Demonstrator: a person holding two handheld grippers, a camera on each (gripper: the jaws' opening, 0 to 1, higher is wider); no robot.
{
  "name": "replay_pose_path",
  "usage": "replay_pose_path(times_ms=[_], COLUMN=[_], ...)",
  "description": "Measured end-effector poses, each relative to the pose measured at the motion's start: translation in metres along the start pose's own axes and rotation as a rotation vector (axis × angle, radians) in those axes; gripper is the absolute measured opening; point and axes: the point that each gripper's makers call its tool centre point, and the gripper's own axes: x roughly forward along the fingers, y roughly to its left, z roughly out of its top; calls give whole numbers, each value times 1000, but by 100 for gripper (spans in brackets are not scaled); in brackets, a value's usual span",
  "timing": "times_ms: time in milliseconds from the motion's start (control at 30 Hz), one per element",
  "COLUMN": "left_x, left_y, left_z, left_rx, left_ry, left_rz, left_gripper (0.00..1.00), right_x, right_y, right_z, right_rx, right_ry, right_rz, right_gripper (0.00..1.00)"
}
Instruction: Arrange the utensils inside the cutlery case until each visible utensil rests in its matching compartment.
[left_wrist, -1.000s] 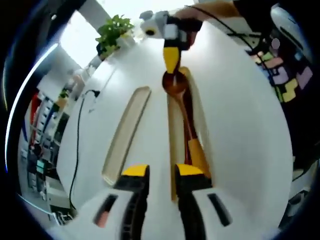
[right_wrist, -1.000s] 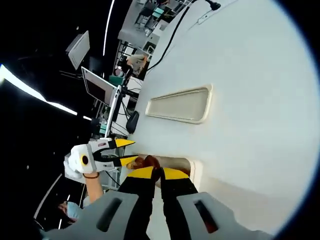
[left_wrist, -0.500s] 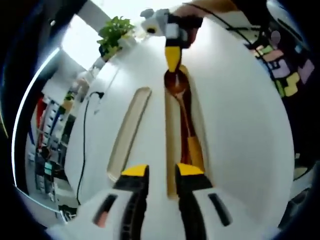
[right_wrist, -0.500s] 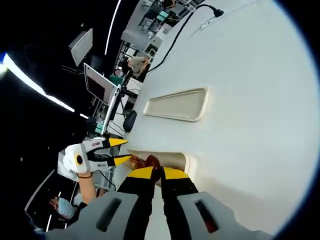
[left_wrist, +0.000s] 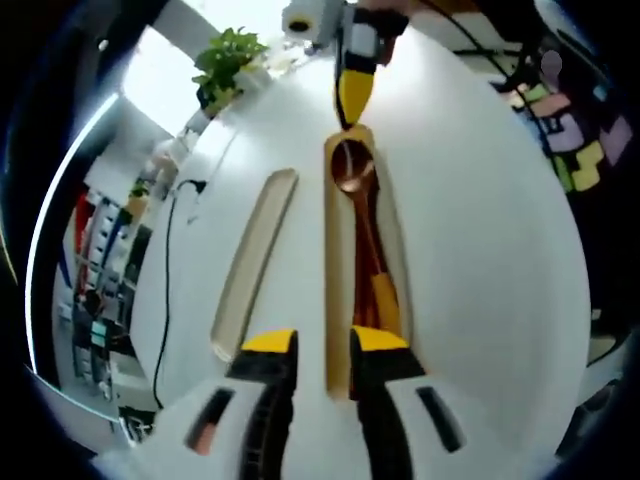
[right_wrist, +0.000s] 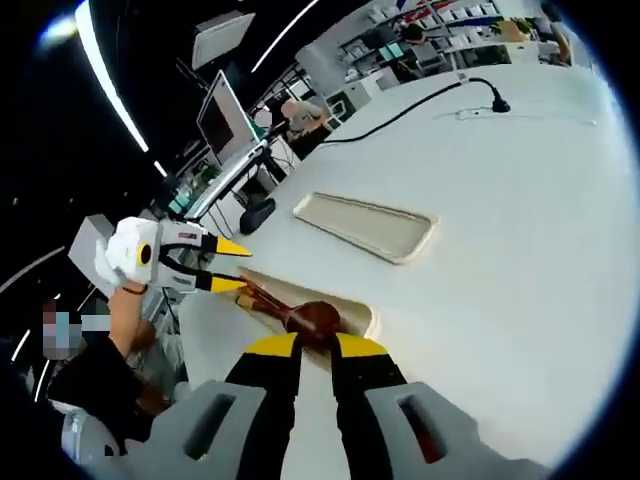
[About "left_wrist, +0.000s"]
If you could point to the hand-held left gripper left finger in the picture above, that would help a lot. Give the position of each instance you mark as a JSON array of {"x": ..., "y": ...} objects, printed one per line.
[{"x": 260, "y": 415}]

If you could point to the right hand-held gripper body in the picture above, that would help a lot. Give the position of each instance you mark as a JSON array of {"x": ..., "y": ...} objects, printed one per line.
[{"x": 315, "y": 20}]

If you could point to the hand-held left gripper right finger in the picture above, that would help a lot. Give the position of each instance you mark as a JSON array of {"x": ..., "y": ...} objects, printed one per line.
[{"x": 385, "y": 415}]

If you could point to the copper spoon utensil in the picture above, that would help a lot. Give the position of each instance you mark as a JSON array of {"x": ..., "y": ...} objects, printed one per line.
[{"x": 352, "y": 170}]

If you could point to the beige cutlery case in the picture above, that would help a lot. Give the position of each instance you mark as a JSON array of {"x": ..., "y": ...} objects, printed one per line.
[{"x": 334, "y": 300}]

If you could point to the beige cutlery case lid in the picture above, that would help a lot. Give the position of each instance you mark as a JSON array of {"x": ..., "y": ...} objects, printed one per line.
[{"x": 255, "y": 260}]

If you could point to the green potted plant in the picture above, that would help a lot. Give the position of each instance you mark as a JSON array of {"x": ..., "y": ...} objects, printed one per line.
[{"x": 227, "y": 60}]

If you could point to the black gooseneck microphone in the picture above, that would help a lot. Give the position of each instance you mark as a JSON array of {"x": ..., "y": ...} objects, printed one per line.
[{"x": 192, "y": 186}]

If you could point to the white storage shelving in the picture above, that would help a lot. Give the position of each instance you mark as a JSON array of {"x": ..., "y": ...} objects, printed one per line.
[{"x": 100, "y": 280}]

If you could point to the colourful patterned clothing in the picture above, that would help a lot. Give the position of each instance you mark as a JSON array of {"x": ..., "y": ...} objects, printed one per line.
[{"x": 585, "y": 135}]

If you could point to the small green plant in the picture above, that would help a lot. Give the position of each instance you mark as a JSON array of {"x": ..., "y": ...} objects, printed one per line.
[{"x": 137, "y": 192}]

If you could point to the ceiling light strip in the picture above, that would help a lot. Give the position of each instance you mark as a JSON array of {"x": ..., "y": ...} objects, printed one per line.
[{"x": 45, "y": 220}]

